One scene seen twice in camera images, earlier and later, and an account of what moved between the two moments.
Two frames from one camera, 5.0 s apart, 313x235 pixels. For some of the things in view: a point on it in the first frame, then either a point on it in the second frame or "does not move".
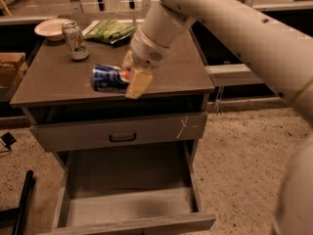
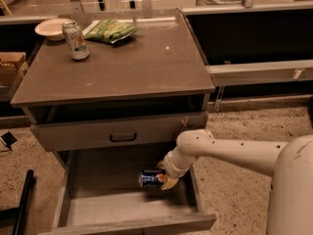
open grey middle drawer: (129, 191) does not move
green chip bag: (108, 30) does not move
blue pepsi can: (110, 79) → (151, 177)
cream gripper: (146, 53) → (171, 167)
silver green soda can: (77, 46) does not move
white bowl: (51, 28) does not move
